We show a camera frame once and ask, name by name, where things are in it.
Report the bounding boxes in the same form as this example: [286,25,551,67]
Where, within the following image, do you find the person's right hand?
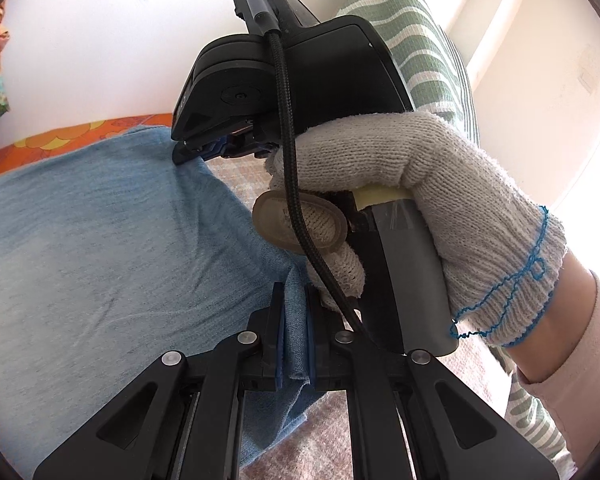
[252,111,567,348]

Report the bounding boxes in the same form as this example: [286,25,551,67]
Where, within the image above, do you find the black braided cable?
[245,0,406,358]

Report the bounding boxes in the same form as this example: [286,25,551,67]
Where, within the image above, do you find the green striped white cushion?
[335,0,578,478]

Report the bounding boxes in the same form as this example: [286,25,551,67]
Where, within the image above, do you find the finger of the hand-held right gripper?
[230,127,282,159]
[172,135,231,167]

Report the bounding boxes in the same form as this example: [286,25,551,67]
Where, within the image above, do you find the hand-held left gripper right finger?
[304,285,563,480]

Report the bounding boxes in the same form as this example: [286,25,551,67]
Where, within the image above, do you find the person's right forearm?
[500,247,600,466]

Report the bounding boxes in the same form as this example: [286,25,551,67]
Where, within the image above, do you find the orange floral bedsheet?
[0,112,176,183]

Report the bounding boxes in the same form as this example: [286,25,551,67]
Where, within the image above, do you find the light blue denim pants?
[0,125,331,456]

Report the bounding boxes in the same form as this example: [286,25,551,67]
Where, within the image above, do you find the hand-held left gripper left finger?
[32,281,287,480]

